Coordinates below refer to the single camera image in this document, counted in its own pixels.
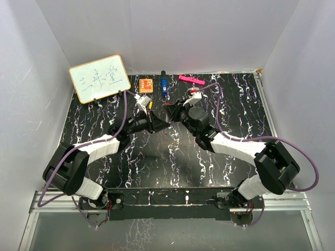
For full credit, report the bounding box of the orange notebook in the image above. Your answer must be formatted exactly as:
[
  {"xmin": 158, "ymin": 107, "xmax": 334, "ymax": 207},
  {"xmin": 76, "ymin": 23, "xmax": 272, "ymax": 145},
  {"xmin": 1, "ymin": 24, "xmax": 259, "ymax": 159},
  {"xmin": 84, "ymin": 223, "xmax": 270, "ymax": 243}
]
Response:
[{"xmin": 139, "ymin": 79, "xmax": 153, "ymax": 94}]

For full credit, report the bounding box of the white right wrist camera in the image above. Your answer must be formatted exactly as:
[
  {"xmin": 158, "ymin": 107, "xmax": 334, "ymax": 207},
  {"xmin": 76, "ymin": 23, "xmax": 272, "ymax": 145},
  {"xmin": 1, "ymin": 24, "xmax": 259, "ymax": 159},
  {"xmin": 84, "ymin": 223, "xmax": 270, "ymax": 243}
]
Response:
[{"xmin": 183, "ymin": 87, "xmax": 202, "ymax": 107}]

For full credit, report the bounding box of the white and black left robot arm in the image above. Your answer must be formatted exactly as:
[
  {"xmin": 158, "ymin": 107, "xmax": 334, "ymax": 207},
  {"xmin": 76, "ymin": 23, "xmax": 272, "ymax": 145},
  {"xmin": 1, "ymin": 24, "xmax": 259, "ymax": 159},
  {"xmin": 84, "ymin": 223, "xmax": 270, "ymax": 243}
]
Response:
[{"xmin": 42, "ymin": 111, "xmax": 170, "ymax": 209}]

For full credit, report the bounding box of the blue whiteboard eraser marker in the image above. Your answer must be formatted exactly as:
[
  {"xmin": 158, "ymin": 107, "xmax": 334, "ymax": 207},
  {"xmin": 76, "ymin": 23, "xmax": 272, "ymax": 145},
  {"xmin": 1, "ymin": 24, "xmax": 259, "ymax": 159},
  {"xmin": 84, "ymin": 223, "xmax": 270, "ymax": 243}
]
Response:
[{"xmin": 161, "ymin": 71, "xmax": 169, "ymax": 96}]

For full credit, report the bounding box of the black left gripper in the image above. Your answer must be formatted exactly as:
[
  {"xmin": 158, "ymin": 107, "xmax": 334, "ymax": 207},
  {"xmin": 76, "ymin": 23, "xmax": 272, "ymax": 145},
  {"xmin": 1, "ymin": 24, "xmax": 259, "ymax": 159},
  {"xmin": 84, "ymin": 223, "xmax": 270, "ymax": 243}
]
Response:
[{"xmin": 126, "ymin": 108, "xmax": 170, "ymax": 135}]

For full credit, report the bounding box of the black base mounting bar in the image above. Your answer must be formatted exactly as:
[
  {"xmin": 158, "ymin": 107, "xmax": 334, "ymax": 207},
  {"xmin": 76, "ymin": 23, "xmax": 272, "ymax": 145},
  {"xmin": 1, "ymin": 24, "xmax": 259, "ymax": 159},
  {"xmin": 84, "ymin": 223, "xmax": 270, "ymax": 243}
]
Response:
[{"xmin": 108, "ymin": 188, "xmax": 262, "ymax": 221}]

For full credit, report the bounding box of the small wood-framed whiteboard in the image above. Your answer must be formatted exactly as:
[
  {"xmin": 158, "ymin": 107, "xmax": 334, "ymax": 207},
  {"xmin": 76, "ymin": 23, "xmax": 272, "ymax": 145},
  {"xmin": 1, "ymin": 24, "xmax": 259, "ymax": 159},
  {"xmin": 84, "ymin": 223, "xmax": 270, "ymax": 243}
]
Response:
[{"xmin": 69, "ymin": 54, "xmax": 131, "ymax": 104}]

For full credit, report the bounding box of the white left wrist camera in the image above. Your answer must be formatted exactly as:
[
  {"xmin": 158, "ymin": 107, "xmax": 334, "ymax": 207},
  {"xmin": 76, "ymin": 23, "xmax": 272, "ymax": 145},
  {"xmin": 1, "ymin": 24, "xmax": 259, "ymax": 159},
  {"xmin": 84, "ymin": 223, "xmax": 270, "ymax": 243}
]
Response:
[{"xmin": 135, "ymin": 94, "xmax": 151, "ymax": 115}]

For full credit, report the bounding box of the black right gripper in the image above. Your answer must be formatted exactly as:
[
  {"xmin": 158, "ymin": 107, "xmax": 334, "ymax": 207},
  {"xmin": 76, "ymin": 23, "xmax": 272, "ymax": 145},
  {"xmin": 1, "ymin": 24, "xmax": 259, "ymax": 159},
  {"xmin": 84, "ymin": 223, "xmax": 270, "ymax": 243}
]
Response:
[{"xmin": 164, "ymin": 99, "xmax": 198, "ymax": 138}]

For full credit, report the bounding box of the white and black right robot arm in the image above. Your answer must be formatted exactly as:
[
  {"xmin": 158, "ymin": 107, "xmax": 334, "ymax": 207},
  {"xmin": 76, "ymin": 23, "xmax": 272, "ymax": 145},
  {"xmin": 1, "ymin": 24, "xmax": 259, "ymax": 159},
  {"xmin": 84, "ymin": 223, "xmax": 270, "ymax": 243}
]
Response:
[{"xmin": 164, "ymin": 101, "xmax": 300, "ymax": 208}]

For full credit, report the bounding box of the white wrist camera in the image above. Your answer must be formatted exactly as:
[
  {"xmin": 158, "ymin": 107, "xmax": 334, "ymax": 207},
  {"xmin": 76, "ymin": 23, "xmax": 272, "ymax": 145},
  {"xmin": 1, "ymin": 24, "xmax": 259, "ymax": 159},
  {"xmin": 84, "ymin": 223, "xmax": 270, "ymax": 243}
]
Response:
[
  {"xmin": 183, "ymin": 87, "xmax": 202, "ymax": 107},
  {"xmin": 135, "ymin": 94, "xmax": 151, "ymax": 115}
]

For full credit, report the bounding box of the pink plastic clip bar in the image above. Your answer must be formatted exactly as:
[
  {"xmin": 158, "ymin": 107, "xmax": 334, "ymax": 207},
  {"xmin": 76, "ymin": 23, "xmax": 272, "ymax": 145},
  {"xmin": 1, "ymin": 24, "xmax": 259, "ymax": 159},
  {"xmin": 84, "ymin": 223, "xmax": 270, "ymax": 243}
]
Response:
[{"xmin": 178, "ymin": 75, "xmax": 205, "ymax": 86}]

